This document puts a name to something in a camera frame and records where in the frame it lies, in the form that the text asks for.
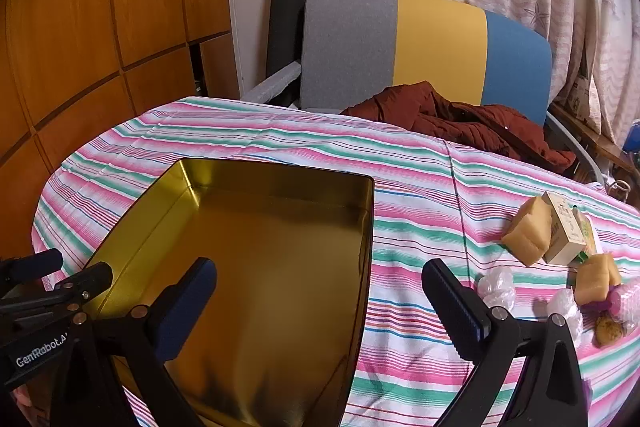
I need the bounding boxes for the white foam-wrapped pole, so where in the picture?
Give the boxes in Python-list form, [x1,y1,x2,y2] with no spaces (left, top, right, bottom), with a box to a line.
[240,61,303,102]

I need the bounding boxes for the pink bubble-wrapped item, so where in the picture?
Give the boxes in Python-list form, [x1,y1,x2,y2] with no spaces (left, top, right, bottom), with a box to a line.
[617,282,640,323]

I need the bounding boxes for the yellow green snack packet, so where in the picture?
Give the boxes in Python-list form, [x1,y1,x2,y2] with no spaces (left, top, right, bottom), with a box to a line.
[572,204,598,260]

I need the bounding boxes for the white bubble-wrapped item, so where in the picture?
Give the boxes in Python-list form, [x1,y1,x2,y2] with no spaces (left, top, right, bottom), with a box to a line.
[546,289,585,348]
[475,267,517,312]

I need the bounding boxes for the brown speckled snack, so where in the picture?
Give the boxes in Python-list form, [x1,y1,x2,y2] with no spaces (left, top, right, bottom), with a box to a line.
[595,311,628,348]

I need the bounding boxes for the cream cardboard box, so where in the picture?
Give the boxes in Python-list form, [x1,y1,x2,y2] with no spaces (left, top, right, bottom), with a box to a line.
[542,192,588,265]

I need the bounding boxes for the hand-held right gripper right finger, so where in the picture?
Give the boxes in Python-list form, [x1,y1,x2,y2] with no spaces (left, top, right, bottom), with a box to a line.
[421,258,588,427]

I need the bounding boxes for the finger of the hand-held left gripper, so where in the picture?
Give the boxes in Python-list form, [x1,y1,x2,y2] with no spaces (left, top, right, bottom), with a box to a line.
[0,262,114,330]
[0,249,63,293]

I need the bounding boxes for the purple item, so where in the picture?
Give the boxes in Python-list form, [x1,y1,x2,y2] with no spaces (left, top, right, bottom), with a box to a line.
[582,293,623,315]

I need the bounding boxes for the dark red jacket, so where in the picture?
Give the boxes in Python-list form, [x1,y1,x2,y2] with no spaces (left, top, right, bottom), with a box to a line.
[340,81,577,175]

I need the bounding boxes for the printed cardboard box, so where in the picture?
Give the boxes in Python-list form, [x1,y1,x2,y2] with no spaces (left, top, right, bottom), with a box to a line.
[567,57,603,130]

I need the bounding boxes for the tan sponge block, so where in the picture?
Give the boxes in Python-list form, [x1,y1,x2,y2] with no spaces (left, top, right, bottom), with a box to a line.
[576,253,623,307]
[501,196,553,267]

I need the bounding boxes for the black rolled mat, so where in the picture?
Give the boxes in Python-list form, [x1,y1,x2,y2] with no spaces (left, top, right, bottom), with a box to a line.
[265,0,311,80]

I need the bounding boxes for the wooden side desk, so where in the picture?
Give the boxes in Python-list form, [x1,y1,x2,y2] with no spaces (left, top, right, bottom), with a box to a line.
[550,102,640,178]

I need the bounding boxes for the wooden wardrobe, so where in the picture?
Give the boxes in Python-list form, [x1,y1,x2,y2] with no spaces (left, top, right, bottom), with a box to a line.
[0,0,238,258]

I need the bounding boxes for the grey yellow blue chair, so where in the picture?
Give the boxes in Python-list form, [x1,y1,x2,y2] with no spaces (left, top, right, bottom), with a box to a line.
[298,0,601,182]

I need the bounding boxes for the striped pink green tablecloth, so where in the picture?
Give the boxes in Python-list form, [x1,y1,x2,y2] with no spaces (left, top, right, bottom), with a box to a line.
[31,96,640,427]

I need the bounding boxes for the gold metal tin box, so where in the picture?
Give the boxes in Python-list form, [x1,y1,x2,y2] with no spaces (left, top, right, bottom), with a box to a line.
[80,158,376,427]

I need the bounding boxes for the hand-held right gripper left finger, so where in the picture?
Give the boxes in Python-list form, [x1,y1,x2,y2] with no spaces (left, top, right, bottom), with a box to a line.
[50,257,218,427]

